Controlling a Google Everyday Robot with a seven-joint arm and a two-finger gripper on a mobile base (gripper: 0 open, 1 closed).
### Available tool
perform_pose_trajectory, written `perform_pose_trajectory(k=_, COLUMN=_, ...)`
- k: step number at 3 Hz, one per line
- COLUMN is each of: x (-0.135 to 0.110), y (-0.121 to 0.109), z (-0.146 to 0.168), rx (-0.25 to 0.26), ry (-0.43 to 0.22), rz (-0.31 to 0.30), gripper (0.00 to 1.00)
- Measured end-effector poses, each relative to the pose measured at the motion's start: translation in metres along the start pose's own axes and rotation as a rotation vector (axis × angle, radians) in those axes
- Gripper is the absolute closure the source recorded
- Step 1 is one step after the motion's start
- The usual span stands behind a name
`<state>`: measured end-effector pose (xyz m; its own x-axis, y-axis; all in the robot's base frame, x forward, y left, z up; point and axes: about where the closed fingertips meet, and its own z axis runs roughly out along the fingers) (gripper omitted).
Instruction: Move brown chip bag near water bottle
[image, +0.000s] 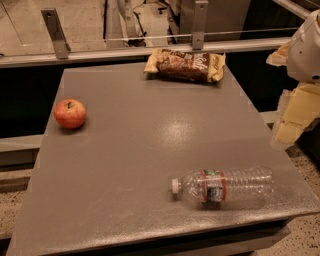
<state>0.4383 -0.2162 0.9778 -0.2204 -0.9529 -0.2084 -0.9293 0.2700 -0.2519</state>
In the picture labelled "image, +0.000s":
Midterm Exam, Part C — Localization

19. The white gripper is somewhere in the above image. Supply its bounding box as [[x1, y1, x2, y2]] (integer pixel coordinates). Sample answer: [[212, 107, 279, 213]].
[[266, 10, 320, 149]]

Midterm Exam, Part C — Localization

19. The brown chip bag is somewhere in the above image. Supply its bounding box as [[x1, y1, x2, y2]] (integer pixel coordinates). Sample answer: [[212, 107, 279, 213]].
[[144, 49, 225, 83]]

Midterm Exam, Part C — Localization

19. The clear plastic water bottle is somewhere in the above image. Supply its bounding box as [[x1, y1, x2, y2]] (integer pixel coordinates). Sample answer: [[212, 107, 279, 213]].
[[169, 167, 273, 209]]

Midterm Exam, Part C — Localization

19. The red apple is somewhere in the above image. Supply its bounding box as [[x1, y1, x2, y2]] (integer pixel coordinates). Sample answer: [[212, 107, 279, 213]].
[[54, 98, 86, 129]]

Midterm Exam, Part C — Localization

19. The right metal rail bracket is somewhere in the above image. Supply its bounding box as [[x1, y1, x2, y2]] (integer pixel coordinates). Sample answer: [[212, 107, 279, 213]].
[[192, 0, 208, 50]]

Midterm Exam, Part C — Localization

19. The metal rail bracket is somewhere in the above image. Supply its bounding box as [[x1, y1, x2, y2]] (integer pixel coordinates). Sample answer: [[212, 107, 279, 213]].
[[41, 8, 71, 59], [192, 0, 208, 50]]

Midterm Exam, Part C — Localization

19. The left metal rail bracket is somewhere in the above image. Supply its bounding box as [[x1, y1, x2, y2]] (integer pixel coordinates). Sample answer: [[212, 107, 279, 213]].
[[41, 8, 71, 59]]

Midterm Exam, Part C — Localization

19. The horizontal metal rail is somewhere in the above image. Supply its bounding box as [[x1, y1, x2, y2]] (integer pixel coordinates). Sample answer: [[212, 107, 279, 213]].
[[0, 37, 290, 69]]

